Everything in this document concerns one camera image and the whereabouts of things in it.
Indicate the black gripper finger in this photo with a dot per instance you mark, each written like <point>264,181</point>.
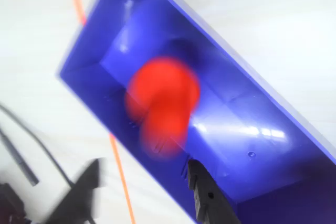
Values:
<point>210,203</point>
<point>76,203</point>

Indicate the red rubber duck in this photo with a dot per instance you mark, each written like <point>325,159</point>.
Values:
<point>165,90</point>

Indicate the blue rectangular plastic box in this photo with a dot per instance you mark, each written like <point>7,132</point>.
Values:
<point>236,103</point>

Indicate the dark grey flat strip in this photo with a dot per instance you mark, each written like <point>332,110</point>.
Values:
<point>23,167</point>

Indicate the dark brown blurred object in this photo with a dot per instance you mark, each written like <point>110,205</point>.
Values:
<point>10,203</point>

